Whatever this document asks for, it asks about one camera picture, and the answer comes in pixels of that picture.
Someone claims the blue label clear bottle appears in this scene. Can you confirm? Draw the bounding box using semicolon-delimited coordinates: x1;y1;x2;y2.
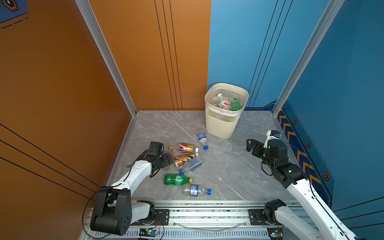
198;133;209;150

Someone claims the clear bottle blue cap front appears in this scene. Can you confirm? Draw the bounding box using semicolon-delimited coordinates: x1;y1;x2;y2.
182;184;212;197

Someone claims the right circuit board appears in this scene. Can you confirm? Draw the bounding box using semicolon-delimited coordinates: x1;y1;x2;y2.
267;228;284;240

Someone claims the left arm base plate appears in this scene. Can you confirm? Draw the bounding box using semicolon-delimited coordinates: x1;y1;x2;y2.
133;209;170;226

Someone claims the aluminium corner post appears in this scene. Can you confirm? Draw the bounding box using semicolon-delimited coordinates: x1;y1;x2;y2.
272;0;345;117
75;0;138;117

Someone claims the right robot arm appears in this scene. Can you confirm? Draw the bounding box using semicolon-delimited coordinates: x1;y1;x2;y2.
246;139;358;240

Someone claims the pale blue label bottle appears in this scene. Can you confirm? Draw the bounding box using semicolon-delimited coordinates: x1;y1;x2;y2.
179;157;203;175

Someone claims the right aluminium corner post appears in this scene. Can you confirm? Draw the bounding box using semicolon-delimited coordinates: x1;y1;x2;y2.
272;0;345;117

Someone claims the cream ribbed waste bin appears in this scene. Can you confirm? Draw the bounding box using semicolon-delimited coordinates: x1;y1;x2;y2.
205;83;249;139

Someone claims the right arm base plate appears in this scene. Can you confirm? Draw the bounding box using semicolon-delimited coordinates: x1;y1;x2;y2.
248;209;283;226

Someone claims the Wahaha clear water bottle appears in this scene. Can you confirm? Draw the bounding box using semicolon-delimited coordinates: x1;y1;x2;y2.
217;94;231;110

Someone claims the brown Nescafe bottle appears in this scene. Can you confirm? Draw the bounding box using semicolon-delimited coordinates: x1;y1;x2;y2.
174;153;199;168

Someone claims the circuit board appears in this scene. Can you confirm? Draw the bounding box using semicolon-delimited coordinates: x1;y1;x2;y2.
267;228;284;240
139;228;160;239

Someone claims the left circuit board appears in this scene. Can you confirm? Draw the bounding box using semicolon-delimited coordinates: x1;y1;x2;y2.
139;228;160;239

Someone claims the large green Sprite bottle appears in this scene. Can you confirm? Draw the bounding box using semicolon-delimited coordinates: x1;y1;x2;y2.
164;174;193;186

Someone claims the aluminium front rail frame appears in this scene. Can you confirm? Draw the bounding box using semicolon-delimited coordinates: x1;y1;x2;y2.
80;201;315;240

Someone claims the left aluminium corner post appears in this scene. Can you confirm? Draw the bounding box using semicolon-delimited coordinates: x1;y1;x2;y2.
75;0;138;117

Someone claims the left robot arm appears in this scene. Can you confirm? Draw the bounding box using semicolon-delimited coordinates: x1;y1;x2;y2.
90;142;173;236

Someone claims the small green Sprite bottle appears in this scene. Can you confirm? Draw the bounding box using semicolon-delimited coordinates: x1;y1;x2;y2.
231;98;243;111

